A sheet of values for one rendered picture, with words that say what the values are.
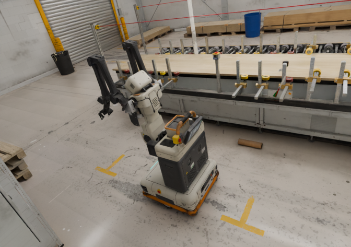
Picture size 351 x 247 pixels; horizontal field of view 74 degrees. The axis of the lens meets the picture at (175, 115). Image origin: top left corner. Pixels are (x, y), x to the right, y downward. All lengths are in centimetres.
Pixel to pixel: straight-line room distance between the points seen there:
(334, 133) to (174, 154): 204
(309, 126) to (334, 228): 126
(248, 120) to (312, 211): 143
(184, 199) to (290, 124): 175
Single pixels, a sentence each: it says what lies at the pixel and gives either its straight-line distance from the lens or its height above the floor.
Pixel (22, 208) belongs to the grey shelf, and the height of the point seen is 66.
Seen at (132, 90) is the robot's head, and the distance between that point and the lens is 213.
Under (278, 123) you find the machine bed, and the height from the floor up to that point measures 19.
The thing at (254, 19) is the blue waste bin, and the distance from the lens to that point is 837.
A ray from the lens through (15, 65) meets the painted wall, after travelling 904.
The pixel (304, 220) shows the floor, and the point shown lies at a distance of 256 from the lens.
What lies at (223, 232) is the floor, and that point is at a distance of 241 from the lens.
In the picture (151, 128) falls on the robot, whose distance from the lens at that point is 226.
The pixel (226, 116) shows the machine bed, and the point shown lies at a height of 18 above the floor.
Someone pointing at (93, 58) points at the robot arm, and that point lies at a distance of 208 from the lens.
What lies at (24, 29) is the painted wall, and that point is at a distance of 923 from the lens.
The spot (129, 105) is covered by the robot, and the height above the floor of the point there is 119.
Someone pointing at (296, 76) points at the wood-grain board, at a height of 90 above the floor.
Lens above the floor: 203
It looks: 30 degrees down
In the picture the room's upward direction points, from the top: 12 degrees counter-clockwise
